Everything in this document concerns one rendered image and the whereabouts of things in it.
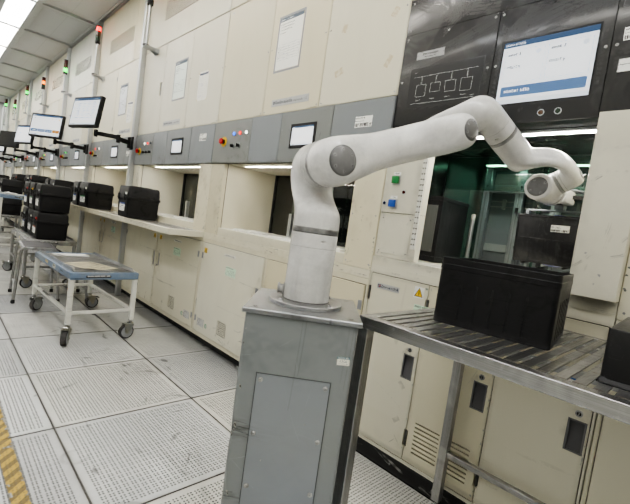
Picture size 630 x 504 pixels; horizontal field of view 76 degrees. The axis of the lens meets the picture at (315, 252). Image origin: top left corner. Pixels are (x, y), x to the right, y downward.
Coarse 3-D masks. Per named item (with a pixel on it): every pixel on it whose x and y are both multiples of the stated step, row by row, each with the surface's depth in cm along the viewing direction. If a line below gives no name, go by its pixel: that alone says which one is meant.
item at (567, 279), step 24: (456, 264) 103; (480, 264) 99; (504, 264) 121; (456, 288) 103; (480, 288) 99; (504, 288) 96; (528, 288) 93; (552, 288) 90; (456, 312) 103; (480, 312) 99; (504, 312) 96; (528, 312) 93; (552, 312) 90; (504, 336) 96; (528, 336) 93; (552, 336) 91
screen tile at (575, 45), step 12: (588, 36) 122; (552, 48) 129; (564, 48) 127; (576, 48) 124; (588, 48) 122; (576, 60) 124; (588, 60) 122; (552, 72) 129; (564, 72) 126; (576, 72) 124
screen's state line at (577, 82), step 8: (560, 80) 127; (568, 80) 125; (576, 80) 124; (584, 80) 122; (504, 88) 139; (512, 88) 137; (520, 88) 135; (528, 88) 134; (536, 88) 132; (544, 88) 130; (552, 88) 128; (560, 88) 127; (568, 88) 125; (504, 96) 139
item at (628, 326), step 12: (624, 324) 78; (612, 336) 71; (624, 336) 70; (612, 348) 71; (624, 348) 70; (612, 360) 71; (624, 360) 70; (612, 372) 71; (624, 372) 70; (612, 384) 71; (624, 384) 70
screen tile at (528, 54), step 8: (528, 48) 134; (544, 48) 131; (512, 56) 138; (520, 56) 136; (528, 56) 134; (536, 56) 132; (536, 64) 132; (504, 72) 140; (512, 72) 138; (520, 72) 136; (528, 72) 134; (536, 72) 132; (504, 80) 139; (512, 80) 137; (520, 80) 136
